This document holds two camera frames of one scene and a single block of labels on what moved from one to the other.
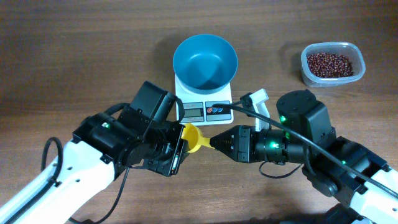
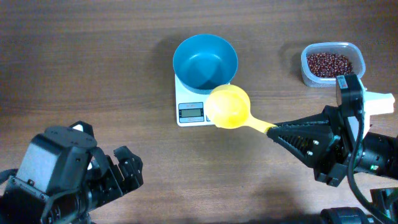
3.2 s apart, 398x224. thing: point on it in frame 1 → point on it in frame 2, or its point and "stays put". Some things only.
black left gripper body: [176, 157] → [114, 197]
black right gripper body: [245, 155] → [326, 171]
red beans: [328, 65] stays put
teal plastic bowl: [205, 63] stays put
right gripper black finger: [227, 142] → [311, 142]
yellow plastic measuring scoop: [194, 137] → [228, 106]
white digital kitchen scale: [198, 108] stays put
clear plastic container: [326, 64] stays put
